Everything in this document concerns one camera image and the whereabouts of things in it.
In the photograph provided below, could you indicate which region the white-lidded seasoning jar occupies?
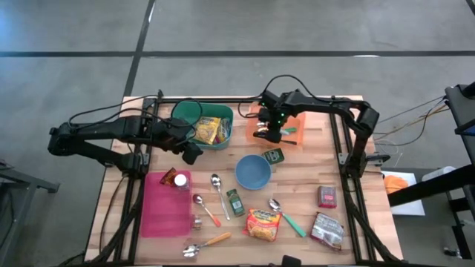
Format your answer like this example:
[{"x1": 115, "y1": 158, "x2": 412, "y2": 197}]
[{"x1": 172, "y1": 173, "x2": 191, "y2": 192}]

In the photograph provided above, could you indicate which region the dark green handled utensil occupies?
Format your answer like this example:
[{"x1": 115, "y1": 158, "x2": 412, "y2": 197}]
[{"x1": 258, "y1": 125, "x2": 299, "y2": 135}]

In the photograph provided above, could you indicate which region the small red box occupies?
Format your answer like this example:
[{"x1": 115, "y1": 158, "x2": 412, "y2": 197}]
[{"x1": 316, "y1": 185, "x2": 338, "y2": 210}]

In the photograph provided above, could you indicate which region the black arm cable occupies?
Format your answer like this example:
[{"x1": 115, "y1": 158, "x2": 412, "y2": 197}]
[
  {"x1": 237, "y1": 73, "x2": 335, "y2": 119},
  {"x1": 68, "y1": 93, "x2": 205, "y2": 148}
]

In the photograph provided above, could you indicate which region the orange Maruchan ramen packet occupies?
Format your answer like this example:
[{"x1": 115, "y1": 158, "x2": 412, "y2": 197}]
[{"x1": 241, "y1": 208, "x2": 284, "y2": 243}]

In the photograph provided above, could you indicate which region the silver red ramen packet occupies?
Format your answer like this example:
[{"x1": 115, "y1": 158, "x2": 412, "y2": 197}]
[{"x1": 309, "y1": 211, "x2": 347, "y2": 252}]

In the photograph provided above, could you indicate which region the teal plastic bin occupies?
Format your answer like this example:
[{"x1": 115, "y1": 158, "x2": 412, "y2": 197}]
[{"x1": 171, "y1": 100, "x2": 235, "y2": 151}]

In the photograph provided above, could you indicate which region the pink plastic bin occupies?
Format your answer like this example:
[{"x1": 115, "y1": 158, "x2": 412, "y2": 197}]
[{"x1": 140, "y1": 170, "x2": 194, "y2": 239}]

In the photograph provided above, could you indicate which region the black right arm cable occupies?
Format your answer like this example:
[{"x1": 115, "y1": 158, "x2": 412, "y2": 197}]
[{"x1": 237, "y1": 73, "x2": 335, "y2": 119}]

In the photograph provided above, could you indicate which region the blue red ramen packet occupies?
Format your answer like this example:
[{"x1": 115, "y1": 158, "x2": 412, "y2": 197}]
[{"x1": 217, "y1": 117, "x2": 233, "y2": 144}]

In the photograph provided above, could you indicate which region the black aluminium rig frame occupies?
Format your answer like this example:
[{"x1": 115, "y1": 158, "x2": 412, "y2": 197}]
[{"x1": 85, "y1": 88, "x2": 406, "y2": 266}]

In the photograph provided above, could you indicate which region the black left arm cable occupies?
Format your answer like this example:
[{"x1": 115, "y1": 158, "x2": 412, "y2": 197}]
[{"x1": 68, "y1": 93, "x2": 205, "y2": 148}]

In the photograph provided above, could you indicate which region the orange plastic bin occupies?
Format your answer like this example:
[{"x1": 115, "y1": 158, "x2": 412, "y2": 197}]
[{"x1": 245, "y1": 101, "x2": 307, "y2": 147}]

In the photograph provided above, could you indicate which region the small black device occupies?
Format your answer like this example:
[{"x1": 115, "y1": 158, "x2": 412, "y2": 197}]
[{"x1": 281, "y1": 254, "x2": 303, "y2": 267}]

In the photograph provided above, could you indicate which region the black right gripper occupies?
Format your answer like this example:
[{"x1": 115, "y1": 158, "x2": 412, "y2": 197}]
[{"x1": 253, "y1": 90, "x2": 295, "y2": 144}]

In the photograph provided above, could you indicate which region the mint green handled spoon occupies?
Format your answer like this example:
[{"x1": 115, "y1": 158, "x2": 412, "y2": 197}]
[{"x1": 267, "y1": 197, "x2": 308, "y2": 239}]

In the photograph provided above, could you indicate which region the orange cloth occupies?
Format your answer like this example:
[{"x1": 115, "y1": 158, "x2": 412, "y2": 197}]
[{"x1": 382, "y1": 174, "x2": 410, "y2": 195}]

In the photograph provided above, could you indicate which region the yellow blue ramen packet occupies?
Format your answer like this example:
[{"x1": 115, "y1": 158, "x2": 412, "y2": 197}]
[{"x1": 193, "y1": 115, "x2": 223, "y2": 146}]

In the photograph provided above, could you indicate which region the yellow handled spoon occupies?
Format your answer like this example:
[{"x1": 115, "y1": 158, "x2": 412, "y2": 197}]
[{"x1": 181, "y1": 231, "x2": 233, "y2": 259}]

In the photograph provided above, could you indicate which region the white paper sheet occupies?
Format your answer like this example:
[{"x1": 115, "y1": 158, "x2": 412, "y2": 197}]
[{"x1": 379, "y1": 170, "x2": 427, "y2": 217}]

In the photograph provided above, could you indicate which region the coral handled spoon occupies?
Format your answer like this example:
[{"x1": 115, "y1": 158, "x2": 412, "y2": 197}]
[{"x1": 191, "y1": 193, "x2": 223, "y2": 228}]

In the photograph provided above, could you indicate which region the all-metal spoon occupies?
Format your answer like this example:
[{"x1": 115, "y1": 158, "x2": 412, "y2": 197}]
[{"x1": 209, "y1": 173, "x2": 232, "y2": 222}]

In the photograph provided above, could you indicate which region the blue bowl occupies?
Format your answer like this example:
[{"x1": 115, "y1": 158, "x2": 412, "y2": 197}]
[{"x1": 234, "y1": 154, "x2": 273, "y2": 191}]

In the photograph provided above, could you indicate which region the white container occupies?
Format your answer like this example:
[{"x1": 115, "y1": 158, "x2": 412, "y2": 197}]
[{"x1": 420, "y1": 165, "x2": 457, "y2": 183}]

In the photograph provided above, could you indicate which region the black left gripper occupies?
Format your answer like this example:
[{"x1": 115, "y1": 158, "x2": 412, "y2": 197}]
[{"x1": 151, "y1": 116, "x2": 204, "y2": 166}]

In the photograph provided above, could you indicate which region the black side table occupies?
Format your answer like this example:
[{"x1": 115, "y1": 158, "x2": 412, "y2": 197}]
[{"x1": 387, "y1": 81, "x2": 475, "y2": 208}]

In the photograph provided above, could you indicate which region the small black floor object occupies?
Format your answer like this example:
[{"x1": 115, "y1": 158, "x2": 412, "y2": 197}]
[{"x1": 443, "y1": 246, "x2": 463, "y2": 260}]

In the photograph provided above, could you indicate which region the dark grey metal stand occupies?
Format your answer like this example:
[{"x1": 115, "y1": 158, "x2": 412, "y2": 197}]
[{"x1": 0, "y1": 159, "x2": 61, "y2": 267}]

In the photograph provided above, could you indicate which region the green-label oregano jar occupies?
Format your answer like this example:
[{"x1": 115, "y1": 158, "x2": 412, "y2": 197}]
[{"x1": 226, "y1": 188, "x2": 247, "y2": 218}]

